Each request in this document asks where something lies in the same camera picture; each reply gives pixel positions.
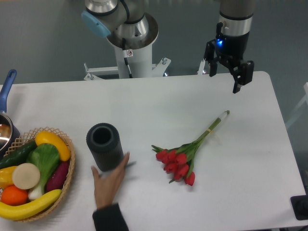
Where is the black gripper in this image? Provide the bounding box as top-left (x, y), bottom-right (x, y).
top-left (204, 32), bottom-right (254, 93)

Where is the dark ribbed cylindrical vase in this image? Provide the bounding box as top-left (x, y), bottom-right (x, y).
top-left (86, 123), bottom-right (124, 172)

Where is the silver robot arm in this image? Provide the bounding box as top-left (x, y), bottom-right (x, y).
top-left (204, 0), bottom-right (256, 93)

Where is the dark sleeved forearm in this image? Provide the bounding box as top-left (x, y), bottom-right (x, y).
top-left (92, 204), bottom-right (129, 231)

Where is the person's hand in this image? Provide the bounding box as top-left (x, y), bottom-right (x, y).
top-left (91, 152), bottom-right (130, 209)

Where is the red tulip bouquet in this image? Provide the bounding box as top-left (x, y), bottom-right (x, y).
top-left (151, 110), bottom-right (230, 186)

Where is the black device at edge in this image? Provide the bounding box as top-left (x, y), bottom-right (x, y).
top-left (290, 195), bottom-right (308, 220)

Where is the yellow squash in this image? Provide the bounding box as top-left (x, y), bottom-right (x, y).
top-left (35, 130), bottom-right (71, 161)

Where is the green bok choy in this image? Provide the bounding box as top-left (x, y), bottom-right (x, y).
top-left (26, 143), bottom-right (60, 201)

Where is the purple sweet potato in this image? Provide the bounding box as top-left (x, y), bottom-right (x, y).
top-left (45, 162), bottom-right (69, 192)

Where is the woven wicker basket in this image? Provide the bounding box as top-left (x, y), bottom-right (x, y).
top-left (0, 127), bottom-right (75, 222)

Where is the green cucumber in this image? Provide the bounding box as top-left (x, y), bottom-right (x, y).
top-left (0, 141), bottom-right (37, 169)

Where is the beige round slice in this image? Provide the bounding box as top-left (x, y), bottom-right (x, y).
top-left (12, 163), bottom-right (40, 190)

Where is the yellow bell pepper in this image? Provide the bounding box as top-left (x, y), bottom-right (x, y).
top-left (0, 166), bottom-right (17, 189)

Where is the orange fruit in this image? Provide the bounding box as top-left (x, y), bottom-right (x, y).
top-left (0, 185), bottom-right (28, 206)

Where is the yellow banana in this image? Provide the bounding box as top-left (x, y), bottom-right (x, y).
top-left (0, 189), bottom-right (62, 221)

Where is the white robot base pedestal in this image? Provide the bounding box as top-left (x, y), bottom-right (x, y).
top-left (81, 0), bottom-right (172, 81)

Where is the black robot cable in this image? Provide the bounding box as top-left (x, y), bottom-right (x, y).
top-left (119, 0), bottom-right (133, 79)

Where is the blue handled saucepan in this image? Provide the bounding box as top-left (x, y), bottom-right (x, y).
top-left (0, 69), bottom-right (20, 159)

